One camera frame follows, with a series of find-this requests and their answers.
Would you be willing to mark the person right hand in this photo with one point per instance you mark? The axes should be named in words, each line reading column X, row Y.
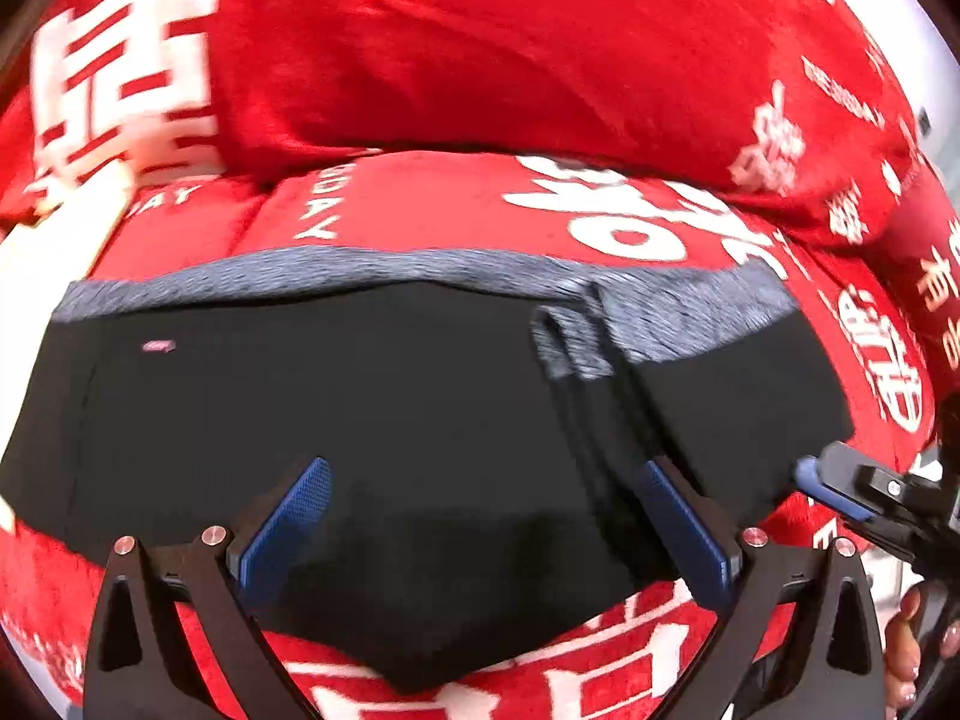
column 905, row 655

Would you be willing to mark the red folded wedding quilt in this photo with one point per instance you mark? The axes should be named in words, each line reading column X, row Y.
column 787, row 107

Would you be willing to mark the cream white towel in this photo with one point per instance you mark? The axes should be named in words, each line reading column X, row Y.
column 40, row 262

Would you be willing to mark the black pants with grey waistband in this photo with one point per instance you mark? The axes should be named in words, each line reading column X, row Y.
column 484, row 414

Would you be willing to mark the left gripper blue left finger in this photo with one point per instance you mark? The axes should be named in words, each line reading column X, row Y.
column 271, row 532

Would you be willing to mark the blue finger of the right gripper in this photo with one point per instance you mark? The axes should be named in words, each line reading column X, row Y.
column 807, row 479

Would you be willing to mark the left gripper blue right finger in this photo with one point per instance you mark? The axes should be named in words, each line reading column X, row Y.
column 698, row 535

